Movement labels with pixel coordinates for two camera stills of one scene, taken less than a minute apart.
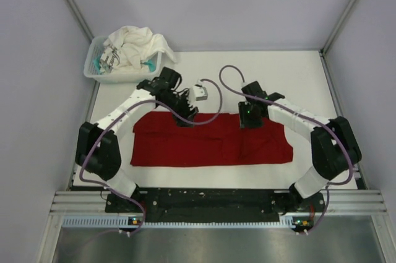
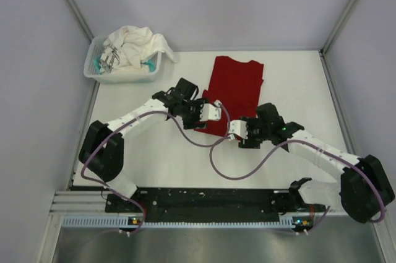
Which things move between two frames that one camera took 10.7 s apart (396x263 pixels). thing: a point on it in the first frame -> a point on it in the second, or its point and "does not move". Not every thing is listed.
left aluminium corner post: x=71 y=2 does not move
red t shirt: x=158 y=140 -> x=237 y=83
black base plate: x=218 y=205 does not move
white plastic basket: x=119 y=76 does not move
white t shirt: x=128 y=48 does not move
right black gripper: x=244 y=121 -> x=250 y=142
